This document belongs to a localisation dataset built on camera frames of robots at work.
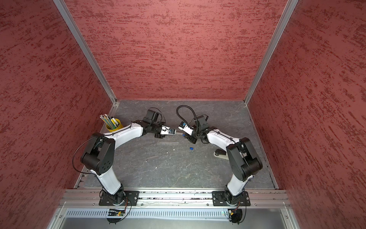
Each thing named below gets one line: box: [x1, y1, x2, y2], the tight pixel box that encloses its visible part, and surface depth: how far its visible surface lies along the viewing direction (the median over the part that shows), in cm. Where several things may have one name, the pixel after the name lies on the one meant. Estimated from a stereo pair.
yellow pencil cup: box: [105, 118, 124, 133], surface depth 94 cm
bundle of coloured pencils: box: [99, 113, 120, 130], surface depth 93 cm
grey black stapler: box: [213, 148, 230, 160], surface depth 88 cm
